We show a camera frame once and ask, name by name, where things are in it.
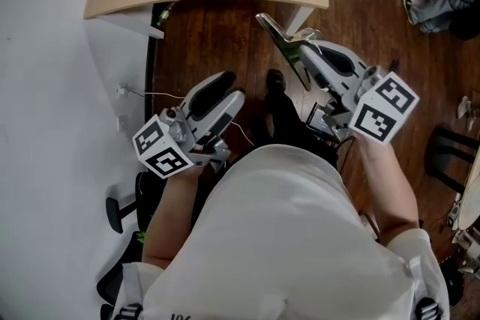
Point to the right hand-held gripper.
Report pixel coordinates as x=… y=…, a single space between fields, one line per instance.
x=375 y=120

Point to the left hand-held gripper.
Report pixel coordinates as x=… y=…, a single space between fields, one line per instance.
x=165 y=161

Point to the person's right forearm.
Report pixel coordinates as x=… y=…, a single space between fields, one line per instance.
x=390 y=180

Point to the person's left forearm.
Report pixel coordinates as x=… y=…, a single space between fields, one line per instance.
x=168 y=213

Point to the person's left black shoe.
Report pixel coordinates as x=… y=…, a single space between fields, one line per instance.
x=258 y=129

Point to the person's black shoe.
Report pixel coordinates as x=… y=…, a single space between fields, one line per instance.
x=258 y=129
x=275 y=80

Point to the person's right black shoe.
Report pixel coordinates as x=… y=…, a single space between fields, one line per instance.
x=275 y=80

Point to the small black screen device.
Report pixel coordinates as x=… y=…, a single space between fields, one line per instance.
x=318 y=120

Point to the person's black trousers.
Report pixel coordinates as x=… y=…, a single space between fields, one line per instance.
x=287 y=116

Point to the white charger plug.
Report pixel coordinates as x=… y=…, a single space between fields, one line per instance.
x=122 y=90

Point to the dark green bottle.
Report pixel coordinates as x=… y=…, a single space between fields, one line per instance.
x=166 y=13

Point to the black bag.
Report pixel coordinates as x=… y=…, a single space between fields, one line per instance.
x=465 y=26

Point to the pale slipper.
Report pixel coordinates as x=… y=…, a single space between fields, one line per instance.
x=471 y=120
x=463 y=106

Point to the black stool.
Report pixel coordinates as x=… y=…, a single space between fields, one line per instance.
x=450 y=138

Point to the person's white shirt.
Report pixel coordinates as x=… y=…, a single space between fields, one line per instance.
x=285 y=228

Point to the black office chair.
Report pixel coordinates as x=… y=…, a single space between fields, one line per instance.
x=114 y=215

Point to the pale rounded table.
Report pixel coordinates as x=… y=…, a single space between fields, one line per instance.
x=472 y=191

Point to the white wall socket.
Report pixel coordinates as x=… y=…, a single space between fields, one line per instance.
x=122 y=123

